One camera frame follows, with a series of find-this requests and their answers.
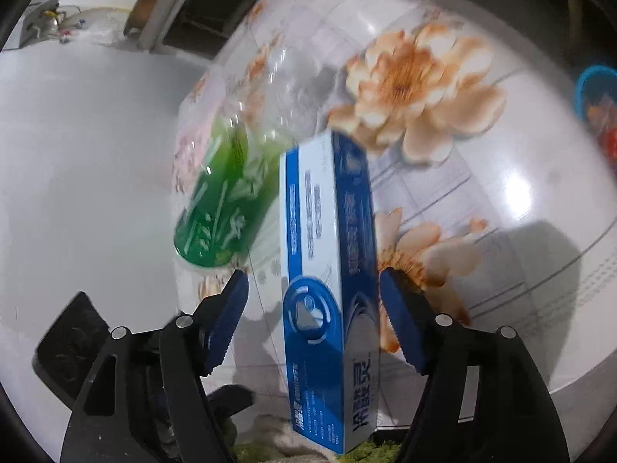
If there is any green label plastic bottle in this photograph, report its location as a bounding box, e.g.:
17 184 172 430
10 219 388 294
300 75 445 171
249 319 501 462
172 48 338 271

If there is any floral tablecloth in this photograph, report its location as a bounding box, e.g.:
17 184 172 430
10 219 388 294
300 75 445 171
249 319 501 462
174 0 617 444

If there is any hanging clear plastic bag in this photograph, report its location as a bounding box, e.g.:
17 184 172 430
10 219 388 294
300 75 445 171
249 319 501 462
58 4 128 48

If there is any copper basin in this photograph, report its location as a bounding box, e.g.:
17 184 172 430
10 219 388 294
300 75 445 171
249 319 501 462
123 0 162 37

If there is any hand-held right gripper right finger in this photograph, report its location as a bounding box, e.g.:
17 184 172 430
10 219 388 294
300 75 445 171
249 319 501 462
379 269 566 463

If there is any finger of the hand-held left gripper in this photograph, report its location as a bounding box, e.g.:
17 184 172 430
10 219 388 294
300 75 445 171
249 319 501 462
206 385 256 425

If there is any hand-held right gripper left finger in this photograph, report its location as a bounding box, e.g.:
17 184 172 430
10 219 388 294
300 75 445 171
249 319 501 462
60 269 250 463

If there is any green fuzzy cloth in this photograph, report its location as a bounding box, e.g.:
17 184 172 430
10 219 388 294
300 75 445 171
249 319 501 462
234 436 403 463

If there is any grey concrete counter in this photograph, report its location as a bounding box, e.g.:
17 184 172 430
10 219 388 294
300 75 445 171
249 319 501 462
0 0 203 54

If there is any blue plastic basket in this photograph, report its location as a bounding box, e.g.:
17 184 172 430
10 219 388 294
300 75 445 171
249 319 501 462
573 65 617 165

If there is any blue white toothpaste box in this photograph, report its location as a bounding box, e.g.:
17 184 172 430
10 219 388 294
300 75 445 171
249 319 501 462
280 130 381 455

